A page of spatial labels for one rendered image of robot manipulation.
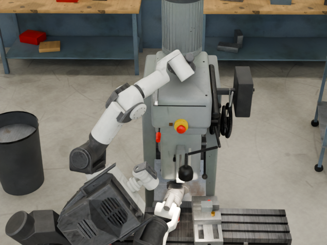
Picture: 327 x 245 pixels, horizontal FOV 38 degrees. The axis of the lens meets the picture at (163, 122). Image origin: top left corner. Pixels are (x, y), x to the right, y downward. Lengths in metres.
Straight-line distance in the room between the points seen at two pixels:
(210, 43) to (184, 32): 4.14
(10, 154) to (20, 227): 2.21
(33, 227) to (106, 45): 4.61
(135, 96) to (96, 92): 3.98
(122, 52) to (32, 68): 1.23
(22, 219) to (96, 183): 0.33
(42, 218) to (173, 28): 1.04
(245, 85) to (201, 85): 0.43
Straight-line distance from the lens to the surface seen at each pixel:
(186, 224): 2.77
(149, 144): 2.88
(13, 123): 4.51
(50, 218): 2.05
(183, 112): 2.04
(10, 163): 4.23
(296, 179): 4.60
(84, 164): 1.90
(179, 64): 1.91
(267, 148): 4.92
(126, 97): 1.84
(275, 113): 5.45
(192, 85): 2.10
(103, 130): 1.88
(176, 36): 2.28
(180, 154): 2.29
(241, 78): 2.52
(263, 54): 6.20
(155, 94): 2.02
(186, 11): 2.23
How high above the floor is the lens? 2.94
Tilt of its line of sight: 35 degrees down
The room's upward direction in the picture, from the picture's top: 1 degrees counter-clockwise
